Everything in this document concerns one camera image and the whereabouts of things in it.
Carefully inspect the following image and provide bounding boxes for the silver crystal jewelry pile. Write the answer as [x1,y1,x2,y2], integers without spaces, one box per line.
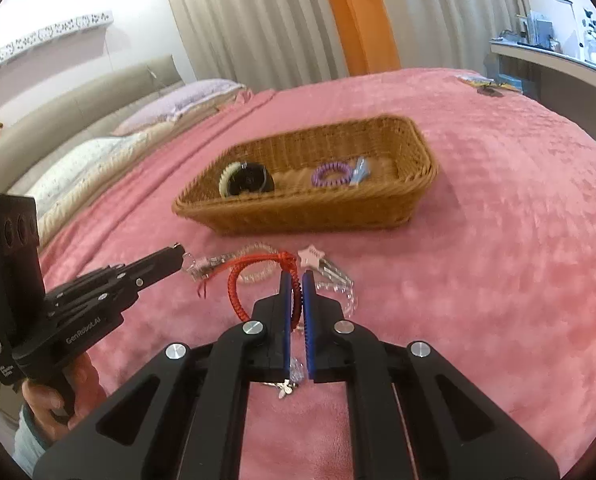
[264,358,305,400]

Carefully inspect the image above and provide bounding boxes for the cream spiral hair tie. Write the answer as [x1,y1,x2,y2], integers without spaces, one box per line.
[217,160,245,198]

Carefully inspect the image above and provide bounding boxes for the black wristwatch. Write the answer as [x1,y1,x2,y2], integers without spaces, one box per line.
[219,162,275,197]

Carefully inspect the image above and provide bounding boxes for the red cord bracelet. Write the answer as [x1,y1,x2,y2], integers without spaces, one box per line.
[196,250,305,334]

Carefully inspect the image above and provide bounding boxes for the clear bead bracelet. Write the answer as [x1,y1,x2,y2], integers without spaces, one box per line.
[315,278,359,321]

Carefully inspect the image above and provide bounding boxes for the purple spiral hair tie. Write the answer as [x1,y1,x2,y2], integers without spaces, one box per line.
[309,160,355,188]

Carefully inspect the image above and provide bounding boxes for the blue crystal hair clip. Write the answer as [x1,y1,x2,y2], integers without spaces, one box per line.
[349,157,371,186]

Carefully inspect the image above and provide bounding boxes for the person's left hand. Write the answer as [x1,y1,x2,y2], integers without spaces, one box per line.
[21,353,106,442]

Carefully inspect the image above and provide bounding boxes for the floral white pillow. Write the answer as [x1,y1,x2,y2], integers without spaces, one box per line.
[25,134,140,218]

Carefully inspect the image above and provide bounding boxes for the beige quilt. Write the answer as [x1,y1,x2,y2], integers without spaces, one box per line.
[38,89,253,248]

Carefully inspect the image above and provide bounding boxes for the beige upholstered headboard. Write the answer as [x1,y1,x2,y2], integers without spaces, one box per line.
[0,56,183,193]

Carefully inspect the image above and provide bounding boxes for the lilac pillow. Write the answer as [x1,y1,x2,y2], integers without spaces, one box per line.
[112,78,247,136]

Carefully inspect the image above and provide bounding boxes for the pink bed blanket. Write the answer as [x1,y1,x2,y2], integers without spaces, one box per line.
[41,70,596,471]

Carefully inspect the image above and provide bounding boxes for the brown wicker basket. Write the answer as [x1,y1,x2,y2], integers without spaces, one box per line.
[172,115,439,236]

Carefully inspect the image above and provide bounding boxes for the grey curtains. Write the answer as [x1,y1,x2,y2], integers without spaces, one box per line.
[169,0,529,90]

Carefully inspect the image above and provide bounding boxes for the orange curtain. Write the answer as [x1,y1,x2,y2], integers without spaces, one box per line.
[329,0,401,76]

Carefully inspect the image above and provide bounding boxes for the booklets on bed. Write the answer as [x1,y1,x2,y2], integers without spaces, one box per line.
[457,75,522,96]

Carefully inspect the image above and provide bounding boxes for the white desk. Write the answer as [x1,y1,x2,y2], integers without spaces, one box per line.
[490,40,596,141]

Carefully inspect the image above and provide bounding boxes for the white desk lamp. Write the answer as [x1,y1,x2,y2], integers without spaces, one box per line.
[555,0,580,58]

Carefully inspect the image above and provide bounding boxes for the books on desk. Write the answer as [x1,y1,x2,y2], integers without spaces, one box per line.
[516,11,561,53]

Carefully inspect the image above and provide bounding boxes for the white vase with plant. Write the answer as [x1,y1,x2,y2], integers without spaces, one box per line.
[582,9,596,63]

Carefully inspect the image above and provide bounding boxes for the white wall shelf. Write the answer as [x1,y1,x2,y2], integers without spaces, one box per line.
[0,12,114,68]

